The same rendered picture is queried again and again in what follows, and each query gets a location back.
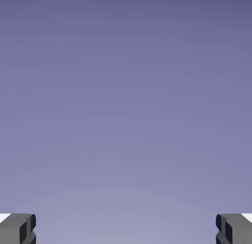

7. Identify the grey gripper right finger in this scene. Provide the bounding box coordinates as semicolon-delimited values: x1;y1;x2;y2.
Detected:
216;213;252;244

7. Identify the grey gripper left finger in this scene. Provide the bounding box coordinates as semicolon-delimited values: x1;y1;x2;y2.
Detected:
0;213;37;244

